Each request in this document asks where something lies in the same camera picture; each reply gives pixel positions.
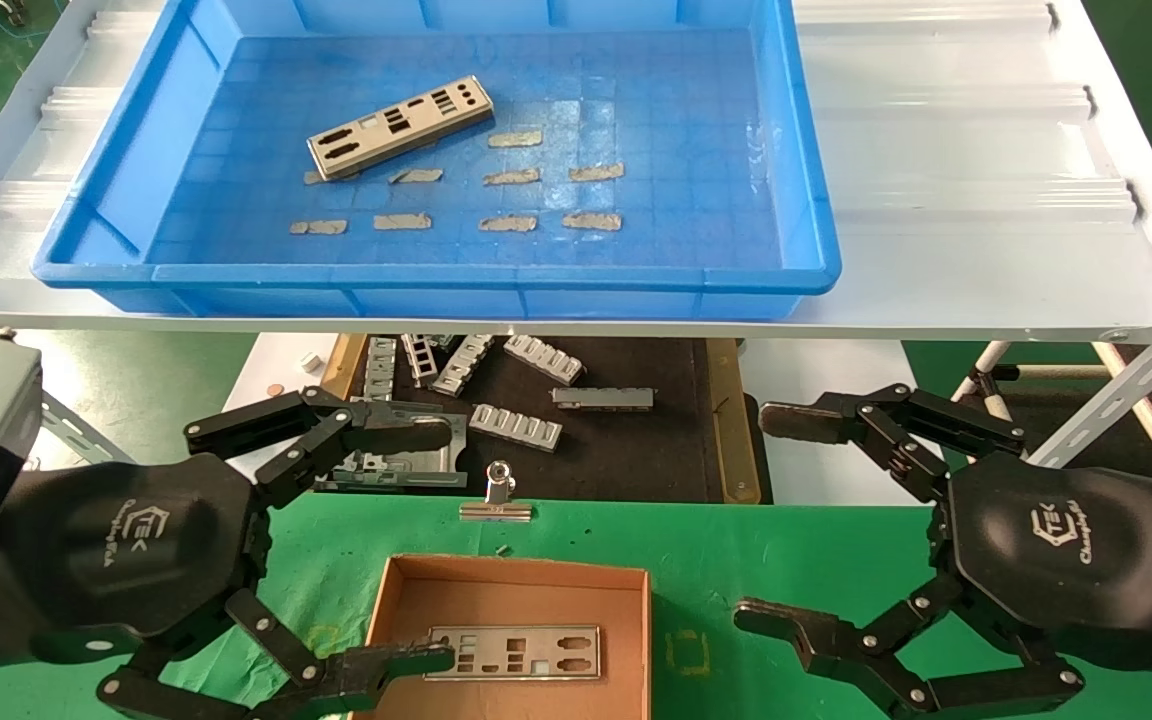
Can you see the black tray of metal parts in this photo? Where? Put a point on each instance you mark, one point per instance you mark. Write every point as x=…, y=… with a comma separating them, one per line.
x=726, y=430

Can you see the grey finned metal part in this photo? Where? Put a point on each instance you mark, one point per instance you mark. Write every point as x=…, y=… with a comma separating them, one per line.
x=544, y=358
x=515, y=426

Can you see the white rack leg pipe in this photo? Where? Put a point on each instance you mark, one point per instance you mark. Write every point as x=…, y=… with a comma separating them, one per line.
x=981, y=368

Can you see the white perforated shelf post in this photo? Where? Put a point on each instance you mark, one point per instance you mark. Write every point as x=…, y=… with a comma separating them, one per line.
x=1116, y=388
x=71, y=425

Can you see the silver binder clip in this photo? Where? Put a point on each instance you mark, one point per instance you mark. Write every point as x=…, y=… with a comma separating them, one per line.
x=496, y=512

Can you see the black rack mat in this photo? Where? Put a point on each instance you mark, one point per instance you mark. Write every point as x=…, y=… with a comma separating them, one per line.
x=1056, y=400

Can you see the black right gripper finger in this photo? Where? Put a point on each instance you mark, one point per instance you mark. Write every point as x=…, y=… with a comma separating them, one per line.
x=796, y=630
x=816, y=418

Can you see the blue plastic tray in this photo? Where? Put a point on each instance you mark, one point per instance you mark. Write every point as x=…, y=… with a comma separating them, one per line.
x=686, y=150

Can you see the small white cap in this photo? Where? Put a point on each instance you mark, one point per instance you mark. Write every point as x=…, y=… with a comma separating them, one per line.
x=311, y=361

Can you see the grey slotted metal bracket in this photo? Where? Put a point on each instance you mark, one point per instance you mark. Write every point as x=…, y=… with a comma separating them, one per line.
x=419, y=355
x=380, y=367
x=463, y=362

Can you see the grey metal frame bracket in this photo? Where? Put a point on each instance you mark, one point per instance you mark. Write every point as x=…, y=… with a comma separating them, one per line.
x=361, y=468

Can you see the black parts mat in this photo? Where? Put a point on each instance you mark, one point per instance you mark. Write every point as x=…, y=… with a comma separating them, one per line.
x=636, y=450

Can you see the cream rack cross pipe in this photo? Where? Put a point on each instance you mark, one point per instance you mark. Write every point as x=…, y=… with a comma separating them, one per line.
x=1056, y=372

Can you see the large grey metal plate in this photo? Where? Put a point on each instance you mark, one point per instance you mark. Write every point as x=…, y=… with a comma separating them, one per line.
x=416, y=470

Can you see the long cream rack pipe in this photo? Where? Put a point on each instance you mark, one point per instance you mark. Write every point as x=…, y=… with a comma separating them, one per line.
x=988, y=402

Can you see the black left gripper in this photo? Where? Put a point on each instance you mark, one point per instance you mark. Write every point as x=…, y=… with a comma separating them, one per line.
x=126, y=540

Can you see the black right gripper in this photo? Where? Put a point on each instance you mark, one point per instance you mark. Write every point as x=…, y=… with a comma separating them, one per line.
x=1086, y=560

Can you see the grey metal bar part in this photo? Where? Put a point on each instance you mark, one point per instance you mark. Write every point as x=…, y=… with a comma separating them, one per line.
x=603, y=398

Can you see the white metal shelf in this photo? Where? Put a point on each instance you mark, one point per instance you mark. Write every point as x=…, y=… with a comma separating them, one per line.
x=986, y=150

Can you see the brown cardboard box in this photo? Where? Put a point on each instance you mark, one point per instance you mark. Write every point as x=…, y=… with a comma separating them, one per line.
x=496, y=600

